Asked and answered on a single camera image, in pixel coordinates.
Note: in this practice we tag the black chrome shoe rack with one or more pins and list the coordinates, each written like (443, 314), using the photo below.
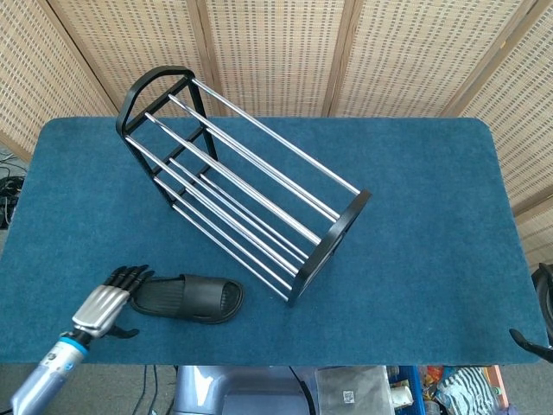
(242, 190)

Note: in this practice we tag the blue plastic crate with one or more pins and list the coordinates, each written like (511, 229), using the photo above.
(404, 389)

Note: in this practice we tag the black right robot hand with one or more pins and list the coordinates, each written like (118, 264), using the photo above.
(532, 344)

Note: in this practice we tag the black white striped bag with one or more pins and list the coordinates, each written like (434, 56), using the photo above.
(468, 389)

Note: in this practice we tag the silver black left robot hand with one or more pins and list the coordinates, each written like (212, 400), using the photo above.
(100, 304)

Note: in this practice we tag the blue carpet table cover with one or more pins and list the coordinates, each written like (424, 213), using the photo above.
(389, 276)

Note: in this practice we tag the silver foil bag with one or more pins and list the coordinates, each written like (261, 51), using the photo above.
(352, 391)

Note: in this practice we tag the grey robot torso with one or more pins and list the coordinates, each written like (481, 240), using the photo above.
(242, 393)

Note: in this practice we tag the woven bamboo folding screen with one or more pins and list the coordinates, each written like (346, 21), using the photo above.
(276, 52)

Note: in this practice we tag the black rubber slipper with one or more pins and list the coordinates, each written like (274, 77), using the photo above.
(194, 302)

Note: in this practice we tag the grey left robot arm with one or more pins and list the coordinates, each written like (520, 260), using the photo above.
(52, 367)

